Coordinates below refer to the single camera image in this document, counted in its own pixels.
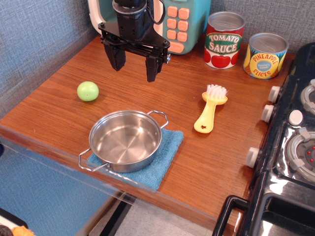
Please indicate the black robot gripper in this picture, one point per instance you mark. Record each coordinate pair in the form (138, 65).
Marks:
(134, 32)

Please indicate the green toy pear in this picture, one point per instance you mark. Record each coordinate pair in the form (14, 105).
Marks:
(88, 91)

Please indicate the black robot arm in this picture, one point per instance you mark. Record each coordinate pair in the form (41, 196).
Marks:
(134, 32)

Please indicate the stainless steel pot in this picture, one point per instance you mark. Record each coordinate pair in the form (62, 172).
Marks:
(126, 141)

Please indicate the teal toy microwave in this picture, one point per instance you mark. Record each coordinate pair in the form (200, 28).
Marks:
(184, 22)

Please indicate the yellow dish brush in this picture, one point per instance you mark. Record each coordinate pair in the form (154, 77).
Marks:
(213, 96)

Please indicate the tomato sauce can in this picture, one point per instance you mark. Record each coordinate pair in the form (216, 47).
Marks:
(223, 39)

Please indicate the blue cloth mat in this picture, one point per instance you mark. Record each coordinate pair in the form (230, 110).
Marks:
(152, 175)

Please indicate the pineapple slices can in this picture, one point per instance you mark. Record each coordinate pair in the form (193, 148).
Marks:
(265, 55)

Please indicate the white stove knob middle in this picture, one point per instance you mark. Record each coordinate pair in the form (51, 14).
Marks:
(267, 113)

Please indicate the white stove knob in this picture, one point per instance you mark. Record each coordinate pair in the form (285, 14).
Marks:
(252, 156)
(273, 94)
(267, 113)

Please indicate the white stove knob top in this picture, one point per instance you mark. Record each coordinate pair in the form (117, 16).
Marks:
(273, 94)

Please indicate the white stove knob bottom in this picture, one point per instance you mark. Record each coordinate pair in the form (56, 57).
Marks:
(252, 156)

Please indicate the black toy stove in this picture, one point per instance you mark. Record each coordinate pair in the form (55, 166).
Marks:
(282, 188)

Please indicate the black oven door handle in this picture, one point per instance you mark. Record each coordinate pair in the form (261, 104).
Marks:
(231, 202)

